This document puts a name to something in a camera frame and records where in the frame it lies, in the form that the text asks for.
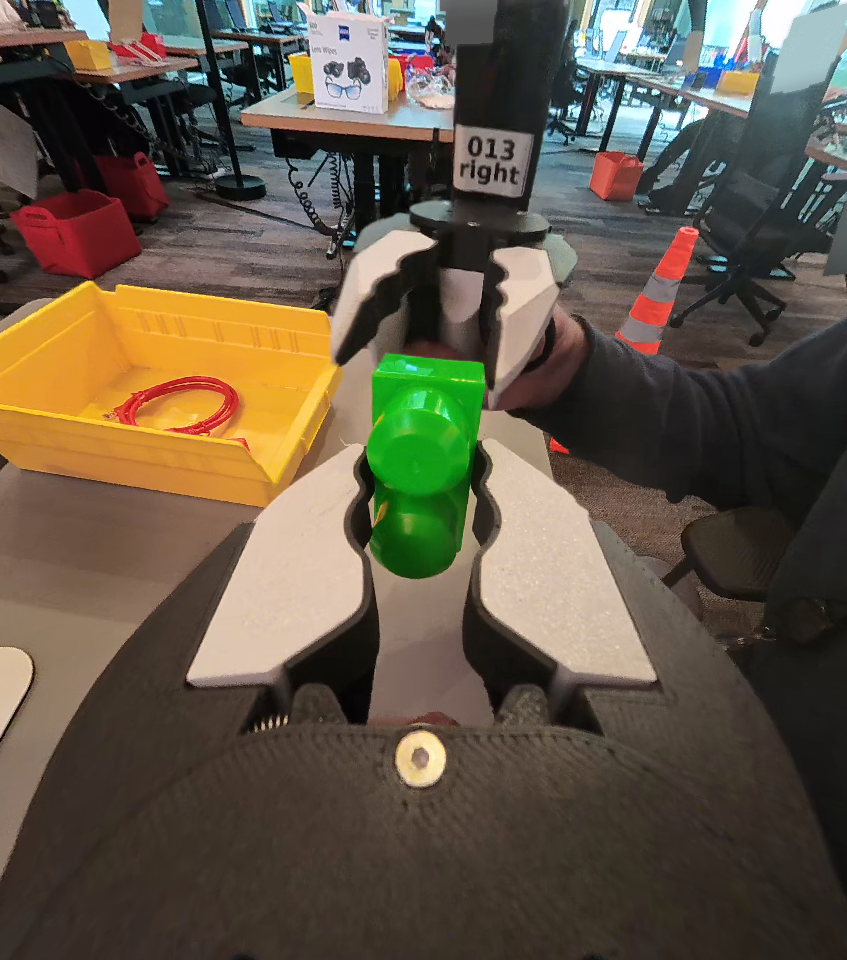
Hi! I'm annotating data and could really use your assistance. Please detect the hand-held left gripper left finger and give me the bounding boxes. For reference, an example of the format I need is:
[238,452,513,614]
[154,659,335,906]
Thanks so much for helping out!
[185,442,381,690]

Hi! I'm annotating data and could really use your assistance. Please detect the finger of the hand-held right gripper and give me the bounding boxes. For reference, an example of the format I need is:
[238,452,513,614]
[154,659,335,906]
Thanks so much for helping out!
[328,228,440,369]
[479,246,563,412]

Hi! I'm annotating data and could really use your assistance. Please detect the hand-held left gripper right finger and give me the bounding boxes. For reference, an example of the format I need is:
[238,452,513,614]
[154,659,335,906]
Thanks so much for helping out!
[463,438,659,690]

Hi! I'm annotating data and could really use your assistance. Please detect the green plastic block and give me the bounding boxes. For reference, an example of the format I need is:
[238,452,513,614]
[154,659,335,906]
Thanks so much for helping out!
[367,354,487,580]

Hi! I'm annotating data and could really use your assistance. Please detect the red ethernet cable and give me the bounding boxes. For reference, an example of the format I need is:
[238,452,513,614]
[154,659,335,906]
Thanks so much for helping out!
[101,377,241,436]

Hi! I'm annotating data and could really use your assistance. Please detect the yellow plastic bin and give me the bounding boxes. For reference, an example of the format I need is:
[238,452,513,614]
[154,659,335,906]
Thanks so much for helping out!
[0,281,344,509]

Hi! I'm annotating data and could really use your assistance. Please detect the far long desk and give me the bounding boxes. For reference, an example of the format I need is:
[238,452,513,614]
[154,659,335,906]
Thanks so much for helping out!
[577,56,758,151]

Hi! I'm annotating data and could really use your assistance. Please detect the orange striped traffic cone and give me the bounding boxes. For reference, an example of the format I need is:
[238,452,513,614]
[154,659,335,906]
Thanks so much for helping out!
[614,227,700,355]

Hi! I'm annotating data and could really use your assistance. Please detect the wooden desk with black legs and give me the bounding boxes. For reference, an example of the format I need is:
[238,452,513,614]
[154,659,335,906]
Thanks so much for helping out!
[241,86,462,249]

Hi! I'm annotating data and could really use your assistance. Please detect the orange fabric bin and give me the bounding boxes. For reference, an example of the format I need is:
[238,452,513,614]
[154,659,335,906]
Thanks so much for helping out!
[590,151,646,202]

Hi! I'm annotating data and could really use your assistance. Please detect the white printed box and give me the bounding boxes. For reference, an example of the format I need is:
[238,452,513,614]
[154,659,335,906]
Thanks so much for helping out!
[309,13,391,115]

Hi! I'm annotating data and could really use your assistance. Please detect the black floor stand pole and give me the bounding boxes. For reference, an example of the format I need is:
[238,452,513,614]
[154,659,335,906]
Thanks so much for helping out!
[194,0,269,201]

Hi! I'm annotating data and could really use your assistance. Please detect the black mesh office chair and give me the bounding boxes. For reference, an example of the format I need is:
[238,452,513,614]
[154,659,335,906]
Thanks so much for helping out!
[667,56,847,348]

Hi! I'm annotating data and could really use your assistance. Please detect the small red fabric bin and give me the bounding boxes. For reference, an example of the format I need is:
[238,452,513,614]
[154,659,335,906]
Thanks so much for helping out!
[93,152,170,221]

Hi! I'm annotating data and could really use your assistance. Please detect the large red fabric bin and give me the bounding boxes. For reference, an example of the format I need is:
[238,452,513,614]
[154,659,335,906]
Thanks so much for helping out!
[11,189,143,280]

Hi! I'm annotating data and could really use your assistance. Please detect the person's dark jacket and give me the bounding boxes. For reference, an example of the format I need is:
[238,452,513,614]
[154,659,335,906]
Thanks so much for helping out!
[738,450,847,960]

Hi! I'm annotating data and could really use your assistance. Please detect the red and white box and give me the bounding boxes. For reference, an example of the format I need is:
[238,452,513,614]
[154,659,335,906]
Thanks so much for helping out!
[110,32,168,65]

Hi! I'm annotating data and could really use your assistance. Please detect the grey hanging sheet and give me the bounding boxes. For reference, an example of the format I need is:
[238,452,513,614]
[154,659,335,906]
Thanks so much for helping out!
[0,90,41,200]

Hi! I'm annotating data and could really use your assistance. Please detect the long wooden desk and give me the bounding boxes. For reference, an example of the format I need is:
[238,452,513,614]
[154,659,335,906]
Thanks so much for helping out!
[0,28,203,226]

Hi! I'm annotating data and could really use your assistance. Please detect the coiled black cable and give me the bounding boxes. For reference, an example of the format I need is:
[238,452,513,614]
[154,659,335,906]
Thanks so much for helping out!
[288,150,357,260]

